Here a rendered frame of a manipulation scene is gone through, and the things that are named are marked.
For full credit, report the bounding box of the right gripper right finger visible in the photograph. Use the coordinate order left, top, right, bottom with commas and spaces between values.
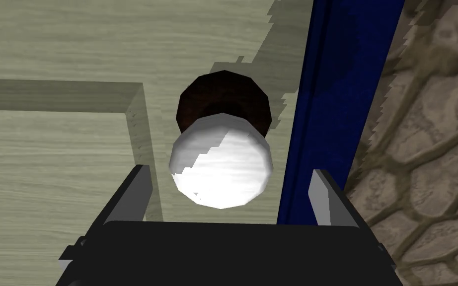
307, 168, 360, 229

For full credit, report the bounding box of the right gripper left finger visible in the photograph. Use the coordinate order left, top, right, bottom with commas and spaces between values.
102, 164, 153, 226

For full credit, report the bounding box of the white and brown door knob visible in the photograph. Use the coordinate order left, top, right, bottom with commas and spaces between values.
168, 70, 274, 210

